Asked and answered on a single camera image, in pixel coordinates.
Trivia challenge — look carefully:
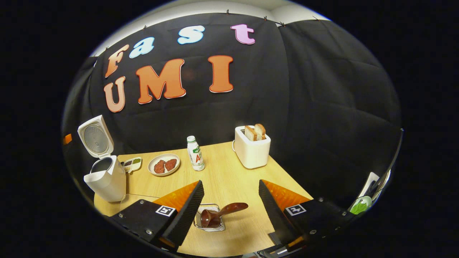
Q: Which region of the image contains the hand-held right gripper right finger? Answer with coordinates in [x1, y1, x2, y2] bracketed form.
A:
[258, 179, 354, 251]

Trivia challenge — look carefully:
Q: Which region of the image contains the white toaster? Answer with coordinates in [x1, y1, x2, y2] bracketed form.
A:
[234, 125, 271, 169]

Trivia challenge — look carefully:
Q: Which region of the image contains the white round plate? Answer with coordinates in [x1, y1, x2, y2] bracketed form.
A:
[148, 153, 181, 177]

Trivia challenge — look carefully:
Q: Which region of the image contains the brown wooden spoon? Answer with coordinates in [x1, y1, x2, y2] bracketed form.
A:
[200, 202, 249, 228]

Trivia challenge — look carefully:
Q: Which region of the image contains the white rice cooker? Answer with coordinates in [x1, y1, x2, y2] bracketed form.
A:
[77, 115, 127, 202]

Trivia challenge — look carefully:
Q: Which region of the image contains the green white packet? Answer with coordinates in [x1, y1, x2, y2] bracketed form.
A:
[350, 196, 373, 215]

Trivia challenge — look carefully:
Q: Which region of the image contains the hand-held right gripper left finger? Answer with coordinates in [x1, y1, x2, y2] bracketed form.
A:
[109, 180, 205, 251]

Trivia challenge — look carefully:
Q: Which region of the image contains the white drink bottle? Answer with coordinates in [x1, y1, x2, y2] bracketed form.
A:
[187, 135, 205, 171]

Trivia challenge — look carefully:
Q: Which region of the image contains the metal wire chopstick holder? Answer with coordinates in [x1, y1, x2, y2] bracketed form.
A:
[194, 204, 226, 232]

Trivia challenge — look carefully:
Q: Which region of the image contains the small divided bean dish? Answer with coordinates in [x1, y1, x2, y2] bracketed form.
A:
[121, 157, 142, 173]

